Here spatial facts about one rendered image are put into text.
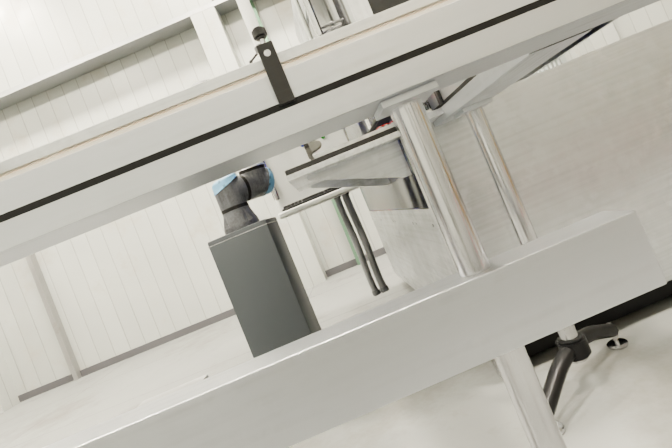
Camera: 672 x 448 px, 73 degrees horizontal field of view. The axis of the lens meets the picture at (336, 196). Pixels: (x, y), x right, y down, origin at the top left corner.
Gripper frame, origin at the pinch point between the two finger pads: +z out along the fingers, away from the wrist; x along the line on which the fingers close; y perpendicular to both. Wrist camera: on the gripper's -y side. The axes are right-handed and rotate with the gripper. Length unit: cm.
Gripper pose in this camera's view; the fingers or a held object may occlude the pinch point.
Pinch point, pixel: (310, 158)
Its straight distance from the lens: 160.6
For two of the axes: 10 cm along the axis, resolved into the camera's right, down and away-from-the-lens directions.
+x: -0.3, 0.4, 10.0
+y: 9.3, -3.7, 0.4
